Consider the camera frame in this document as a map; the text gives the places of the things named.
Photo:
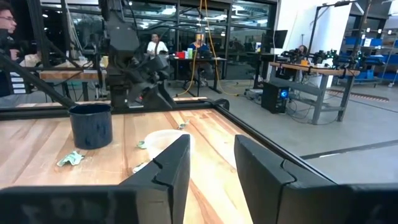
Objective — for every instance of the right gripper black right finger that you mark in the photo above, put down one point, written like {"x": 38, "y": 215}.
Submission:
{"x": 267, "y": 186}

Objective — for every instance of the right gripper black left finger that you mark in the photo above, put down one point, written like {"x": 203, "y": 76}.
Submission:
{"x": 168, "y": 186}

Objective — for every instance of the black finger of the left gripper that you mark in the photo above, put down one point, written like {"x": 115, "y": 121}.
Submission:
{"x": 163, "y": 96}
{"x": 138, "y": 91}

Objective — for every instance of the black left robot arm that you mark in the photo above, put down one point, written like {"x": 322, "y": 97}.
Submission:
{"x": 121, "y": 37}

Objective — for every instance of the small black robot arm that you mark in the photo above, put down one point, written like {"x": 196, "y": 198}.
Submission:
{"x": 326, "y": 57}
{"x": 289, "y": 54}

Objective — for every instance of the person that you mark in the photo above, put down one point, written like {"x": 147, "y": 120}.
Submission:
{"x": 199, "y": 46}
{"x": 7, "y": 25}
{"x": 157, "y": 46}
{"x": 302, "y": 49}

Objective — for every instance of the red box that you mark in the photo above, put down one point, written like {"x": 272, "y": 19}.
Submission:
{"x": 181, "y": 55}

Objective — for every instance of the green bottle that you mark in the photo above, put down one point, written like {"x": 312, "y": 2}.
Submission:
{"x": 190, "y": 53}

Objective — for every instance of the round clear plastic container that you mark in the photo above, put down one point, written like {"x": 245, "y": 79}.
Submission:
{"x": 161, "y": 140}

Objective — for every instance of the black desk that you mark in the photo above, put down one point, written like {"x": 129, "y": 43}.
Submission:
{"x": 199, "y": 60}

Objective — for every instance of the black mug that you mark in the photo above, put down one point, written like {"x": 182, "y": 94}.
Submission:
{"x": 90, "y": 127}

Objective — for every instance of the wooden table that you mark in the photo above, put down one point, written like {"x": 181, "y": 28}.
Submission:
{"x": 71, "y": 74}

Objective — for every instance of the computer tower with blue light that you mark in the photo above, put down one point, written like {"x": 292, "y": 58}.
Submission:
{"x": 273, "y": 96}

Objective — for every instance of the wooden workbench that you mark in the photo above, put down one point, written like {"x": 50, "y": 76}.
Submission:
{"x": 311, "y": 69}

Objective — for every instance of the black hazard-striped floor mat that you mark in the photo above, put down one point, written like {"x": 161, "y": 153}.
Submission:
{"x": 357, "y": 95}

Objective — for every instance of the black monitor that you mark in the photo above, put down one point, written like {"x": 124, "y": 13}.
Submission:
{"x": 280, "y": 39}

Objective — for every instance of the shelf with blue bins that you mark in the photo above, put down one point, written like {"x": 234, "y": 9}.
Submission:
{"x": 373, "y": 56}

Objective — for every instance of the black aluminium table frame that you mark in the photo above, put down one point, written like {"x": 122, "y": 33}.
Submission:
{"x": 192, "y": 106}

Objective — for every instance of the black rig frame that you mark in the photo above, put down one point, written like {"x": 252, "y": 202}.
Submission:
{"x": 314, "y": 31}

